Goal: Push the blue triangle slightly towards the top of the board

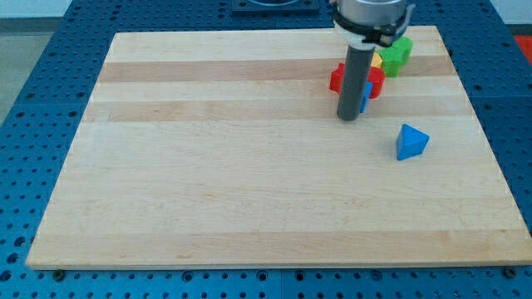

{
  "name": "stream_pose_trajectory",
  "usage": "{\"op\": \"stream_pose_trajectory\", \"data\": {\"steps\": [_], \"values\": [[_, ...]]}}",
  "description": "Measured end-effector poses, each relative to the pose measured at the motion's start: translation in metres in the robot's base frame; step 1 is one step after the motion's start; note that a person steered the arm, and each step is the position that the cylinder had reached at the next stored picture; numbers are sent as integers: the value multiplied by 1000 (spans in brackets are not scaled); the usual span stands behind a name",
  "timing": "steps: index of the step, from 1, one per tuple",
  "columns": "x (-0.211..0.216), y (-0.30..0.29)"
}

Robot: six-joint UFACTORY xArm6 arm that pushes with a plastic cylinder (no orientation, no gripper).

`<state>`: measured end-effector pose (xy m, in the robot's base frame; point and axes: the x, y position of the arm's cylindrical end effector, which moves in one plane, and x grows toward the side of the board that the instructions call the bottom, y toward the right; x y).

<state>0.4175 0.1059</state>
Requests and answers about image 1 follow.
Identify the blue triangle block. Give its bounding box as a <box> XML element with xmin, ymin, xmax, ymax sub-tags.
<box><xmin>396</xmin><ymin>124</ymin><xmax>430</xmax><ymax>160</ymax></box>

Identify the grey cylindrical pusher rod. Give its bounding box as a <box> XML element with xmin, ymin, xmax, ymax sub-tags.
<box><xmin>337</xmin><ymin>46</ymin><xmax>374</xmax><ymax>121</ymax></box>

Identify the blue block behind rod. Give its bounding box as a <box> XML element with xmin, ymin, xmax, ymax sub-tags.
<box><xmin>360</xmin><ymin>81</ymin><xmax>372</xmax><ymax>114</ymax></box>

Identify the wooden board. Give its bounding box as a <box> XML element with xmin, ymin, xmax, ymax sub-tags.
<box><xmin>26</xmin><ymin>26</ymin><xmax>531</xmax><ymax>270</ymax></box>

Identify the green block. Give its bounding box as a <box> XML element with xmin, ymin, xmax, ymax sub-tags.
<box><xmin>377</xmin><ymin>37</ymin><xmax>413</xmax><ymax>77</ymax></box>

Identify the yellow block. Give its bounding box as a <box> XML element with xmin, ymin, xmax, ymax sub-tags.
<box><xmin>371</xmin><ymin>52</ymin><xmax>383</xmax><ymax>68</ymax></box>

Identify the red object at right edge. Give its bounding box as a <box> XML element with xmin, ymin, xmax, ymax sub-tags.
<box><xmin>514</xmin><ymin>35</ymin><xmax>532</xmax><ymax>64</ymax></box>

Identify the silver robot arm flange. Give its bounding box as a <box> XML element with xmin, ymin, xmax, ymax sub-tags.
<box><xmin>332</xmin><ymin>0</ymin><xmax>416</xmax><ymax>51</ymax></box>

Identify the red block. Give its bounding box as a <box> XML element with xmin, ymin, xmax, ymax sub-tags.
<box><xmin>329</xmin><ymin>62</ymin><xmax>386</xmax><ymax>99</ymax></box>

